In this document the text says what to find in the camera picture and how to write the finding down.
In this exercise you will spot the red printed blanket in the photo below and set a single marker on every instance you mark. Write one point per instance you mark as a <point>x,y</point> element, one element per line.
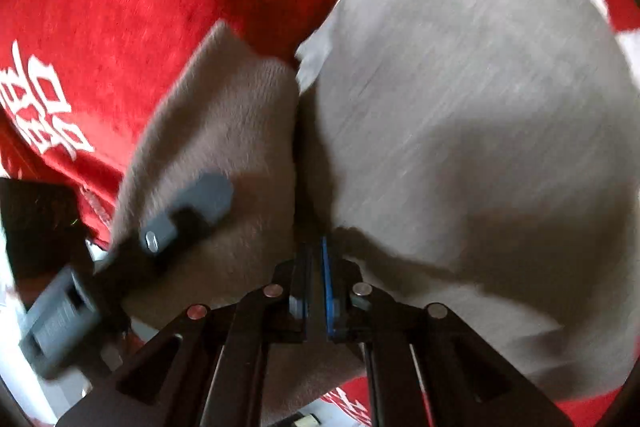
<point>125,7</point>

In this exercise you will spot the grey knit garment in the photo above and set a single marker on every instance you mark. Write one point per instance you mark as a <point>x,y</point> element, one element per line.
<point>450,107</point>

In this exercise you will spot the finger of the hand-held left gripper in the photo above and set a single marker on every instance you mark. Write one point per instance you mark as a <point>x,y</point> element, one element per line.
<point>212,197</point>
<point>159,234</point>

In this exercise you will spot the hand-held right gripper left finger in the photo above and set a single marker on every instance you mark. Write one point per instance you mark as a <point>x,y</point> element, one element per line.
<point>304,302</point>

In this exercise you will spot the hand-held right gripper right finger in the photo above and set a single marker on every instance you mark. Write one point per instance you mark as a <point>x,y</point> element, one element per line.
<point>327,292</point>

